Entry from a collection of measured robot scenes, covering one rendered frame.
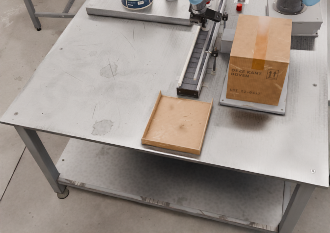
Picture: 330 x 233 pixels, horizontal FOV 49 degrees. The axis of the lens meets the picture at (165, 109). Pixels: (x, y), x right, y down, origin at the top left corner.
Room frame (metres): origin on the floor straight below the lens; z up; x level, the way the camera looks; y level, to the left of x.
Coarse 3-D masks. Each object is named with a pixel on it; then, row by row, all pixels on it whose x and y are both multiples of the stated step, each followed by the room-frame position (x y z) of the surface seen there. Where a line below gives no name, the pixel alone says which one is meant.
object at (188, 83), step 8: (200, 32) 1.61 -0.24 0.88; (200, 40) 1.54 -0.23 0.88; (200, 48) 1.48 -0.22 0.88; (208, 48) 1.47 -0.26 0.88; (192, 56) 1.42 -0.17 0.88; (192, 64) 1.36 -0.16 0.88; (192, 72) 1.30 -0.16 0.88; (200, 72) 1.30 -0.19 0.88; (184, 80) 1.25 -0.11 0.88; (192, 80) 1.24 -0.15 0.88; (184, 88) 1.20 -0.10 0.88; (192, 88) 1.19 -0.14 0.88
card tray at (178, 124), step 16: (160, 96) 1.20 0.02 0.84; (160, 112) 1.10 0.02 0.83; (176, 112) 1.09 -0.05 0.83; (192, 112) 1.08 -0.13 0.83; (208, 112) 1.07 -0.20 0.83; (160, 128) 1.01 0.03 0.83; (176, 128) 1.00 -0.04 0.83; (192, 128) 0.99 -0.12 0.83; (160, 144) 0.90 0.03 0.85; (176, 144) 0.91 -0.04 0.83; (192, 144) 0.90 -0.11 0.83
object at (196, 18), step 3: (189, 6) 1.54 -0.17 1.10; (189, 9) 1.52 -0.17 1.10; (192, 12) 1.52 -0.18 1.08; (204, 12) 1.49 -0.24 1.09; (192, 15) 1.54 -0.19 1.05; (195, 15) 1.54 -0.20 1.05; (198, 15) 1.49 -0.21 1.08; (192, 18) 1.53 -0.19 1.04; (195, 18) 1.52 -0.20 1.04; (198, 18) 1.52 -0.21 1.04; (201, 18) 1.52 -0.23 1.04; (204, 18) 1.51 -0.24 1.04; (192, 21) 1.56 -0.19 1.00; (195, 21) 1.54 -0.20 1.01; (198, 21) 1.53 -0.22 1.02; (201, 21) 1.52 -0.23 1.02; (204, 21) 1.51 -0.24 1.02
